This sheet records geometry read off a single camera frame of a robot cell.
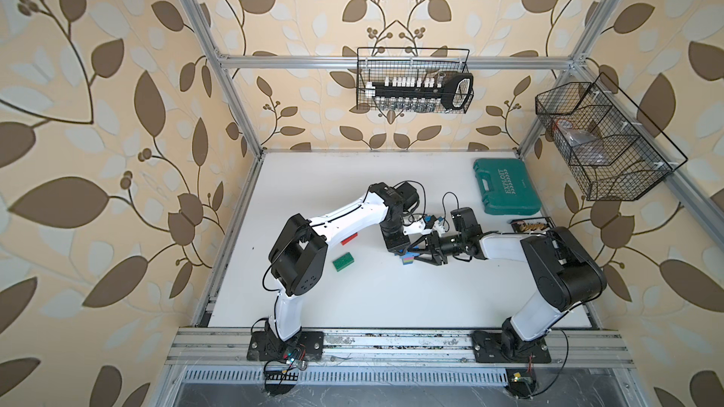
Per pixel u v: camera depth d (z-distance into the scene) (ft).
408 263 2.92
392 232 2.38
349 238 2.50
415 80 2.66
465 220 2.53
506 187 3.34
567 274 1.58
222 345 2.51
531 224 3.16
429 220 2.49
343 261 2.93
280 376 2.38
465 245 2.39
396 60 2.97
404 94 2.83
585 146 2.28
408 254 2.72
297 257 1.60
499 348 2.37
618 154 2.37
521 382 2.35
